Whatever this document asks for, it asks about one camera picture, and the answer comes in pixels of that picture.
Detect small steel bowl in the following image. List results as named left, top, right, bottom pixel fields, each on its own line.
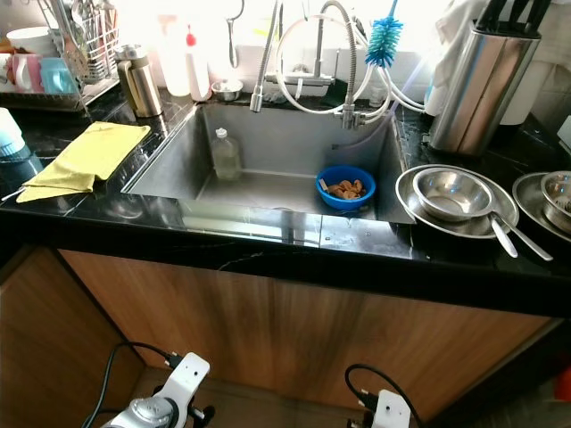
left=211, top=79, right=244, bottom=102

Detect clear plastic bottle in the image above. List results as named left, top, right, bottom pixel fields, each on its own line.
left=211, top=128, right=242, bottom=183

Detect gold steel thermos jug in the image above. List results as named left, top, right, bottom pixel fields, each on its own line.
left=113, top=45, right=161, bottom=119

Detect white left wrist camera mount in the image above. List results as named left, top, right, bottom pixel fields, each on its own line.
left=156, top=352, right=211, bottom=411

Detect red floor object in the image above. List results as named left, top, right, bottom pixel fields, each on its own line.
left=555, top=366, right=571, bottom=402

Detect yellow cleaning cloth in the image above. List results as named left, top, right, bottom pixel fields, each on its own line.
left=15, top=122, right=151, bottom=203

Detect white bottle blue label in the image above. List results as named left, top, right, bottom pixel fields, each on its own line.
left=422, top=53, right=447, bottom=117

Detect pink mug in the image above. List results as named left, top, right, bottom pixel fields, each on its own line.
left=9, top=53, right=44, bottom=95

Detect hanging steel strainer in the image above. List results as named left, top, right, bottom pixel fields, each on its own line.
left=226, top=0, right=246, bottom=68

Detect steel spring neck faucet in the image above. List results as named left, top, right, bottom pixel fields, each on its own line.
left=321, top=0, right=367, bottom=130

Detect steel knife block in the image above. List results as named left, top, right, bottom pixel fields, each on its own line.
left=428, top=25, right=543, bottom=157

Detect brown wooden cabinet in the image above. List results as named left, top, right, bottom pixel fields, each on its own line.
left=0, top=248, right=571, bottom=428

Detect steel spray wand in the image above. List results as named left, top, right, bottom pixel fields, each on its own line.
left=250, top=0, right=285, bottom=113

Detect blue plastic bowl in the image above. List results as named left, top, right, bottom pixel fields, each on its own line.
left=316, top=165, right=377, bottom=212

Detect wire dish rack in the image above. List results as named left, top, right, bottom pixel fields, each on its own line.
left=0, top=0, right=121, bottom=112

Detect wire cutlery basket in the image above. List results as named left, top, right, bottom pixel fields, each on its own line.
left=54, top=0, right=121, bottom=86

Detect large steel plate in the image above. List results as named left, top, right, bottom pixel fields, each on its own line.
left=512, top=171, right=571, bottom=243
left=395, top=164, right=520, bottom=240

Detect steel spoon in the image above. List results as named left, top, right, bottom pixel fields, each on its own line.
left=489, top=212, right=520, bottom=259
left=500, top=214, right=554, bottom=262

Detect translucent spray bottle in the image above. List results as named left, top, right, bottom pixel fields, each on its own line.
left=156, top=13, right=188, bottom=97

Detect white hose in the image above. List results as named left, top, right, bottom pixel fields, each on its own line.
left=272, top=13, right=429, bottom=119

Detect light blue mug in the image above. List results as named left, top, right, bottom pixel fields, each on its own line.
left=40, top=58, right=79, bottom=95

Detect stainless steel sink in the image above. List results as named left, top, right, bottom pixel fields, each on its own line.
left=123, top=103, right=411, bottom=224

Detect brown food pieces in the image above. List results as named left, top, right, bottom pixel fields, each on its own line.
left=326, top=178, right=367, bottom=199

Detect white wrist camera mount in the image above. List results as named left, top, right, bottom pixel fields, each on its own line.
left=156, top=352, right=211, bottom=411
left=372, top=390, right=411, bottom=428

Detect black knife handles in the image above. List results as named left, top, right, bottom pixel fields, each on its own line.
left=473, top=0, right=554, bottom=37

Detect white bottle red cap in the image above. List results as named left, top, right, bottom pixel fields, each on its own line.
left=184, top=25, right=210, bottom=101

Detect small steel tap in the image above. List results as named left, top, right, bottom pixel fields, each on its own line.
left=281, top=18, right=335, bottom=97

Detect white and blue cup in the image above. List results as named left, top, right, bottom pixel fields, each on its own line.
left=0, top=107, right=26, bottom=160

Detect blue bottle brush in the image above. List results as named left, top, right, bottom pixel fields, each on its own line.
left=366, top=0, right=404, bottom=69

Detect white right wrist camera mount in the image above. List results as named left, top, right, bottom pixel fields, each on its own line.
left=372, top=390, right=411, bottom=428

